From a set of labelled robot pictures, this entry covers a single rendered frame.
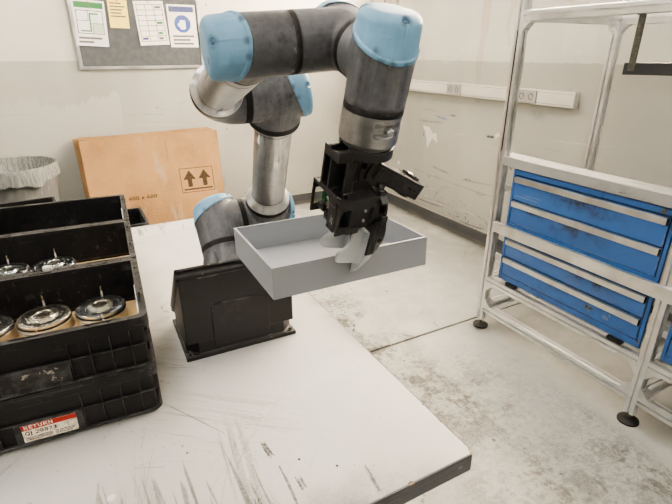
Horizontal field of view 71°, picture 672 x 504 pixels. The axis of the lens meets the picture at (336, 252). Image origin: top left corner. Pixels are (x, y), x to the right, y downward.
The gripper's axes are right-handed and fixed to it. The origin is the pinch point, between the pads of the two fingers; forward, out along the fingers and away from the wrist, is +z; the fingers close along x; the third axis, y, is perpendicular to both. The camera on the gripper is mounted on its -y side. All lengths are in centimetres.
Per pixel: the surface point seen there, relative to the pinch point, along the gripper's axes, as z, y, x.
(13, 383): 31, 50, -24
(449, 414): 119, -82, -19
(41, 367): 29, 46, -24
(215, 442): 41.0, 21.3, -3.7
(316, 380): 42.8, -4.0, -9.4
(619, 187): 27, -142, -29
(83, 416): 41, 42, -20
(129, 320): 22.9, 30.5, -23.2
